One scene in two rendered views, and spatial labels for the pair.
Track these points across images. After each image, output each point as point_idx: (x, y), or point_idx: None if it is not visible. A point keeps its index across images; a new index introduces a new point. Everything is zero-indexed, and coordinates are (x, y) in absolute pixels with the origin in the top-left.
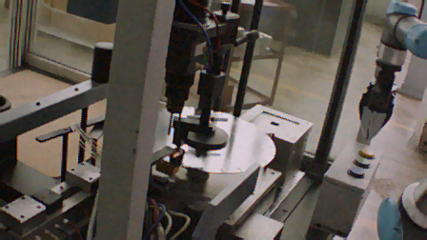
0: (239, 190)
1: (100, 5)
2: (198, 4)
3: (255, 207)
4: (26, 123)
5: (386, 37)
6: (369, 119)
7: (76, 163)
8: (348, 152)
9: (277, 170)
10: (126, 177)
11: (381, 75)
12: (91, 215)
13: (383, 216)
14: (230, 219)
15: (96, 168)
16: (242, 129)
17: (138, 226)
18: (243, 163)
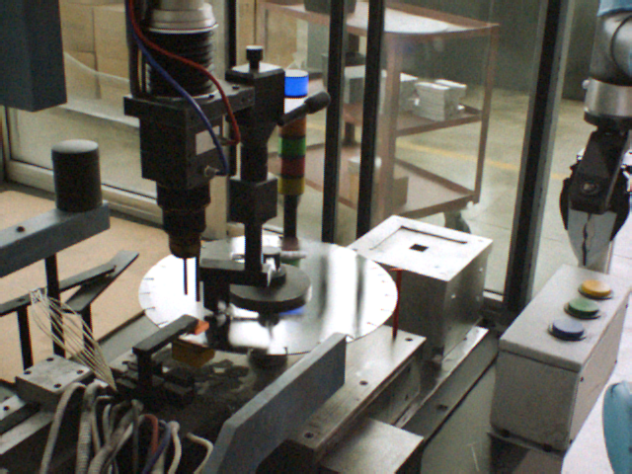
0: (298, 388)
1: (14, 77)
2: (182, 58)
3: (371, 407)
4: None
5: (598, 64)
6: (583, 226)
7: (73, 352)
8: (556, 290)
9: (428, 330)
10: None
11: (596, 141)
12: (65, 452)
13: (610, 422)
14: (312, 437)
15: (74, 363)
16: (343, 266)
17: None
18: (330, 332)
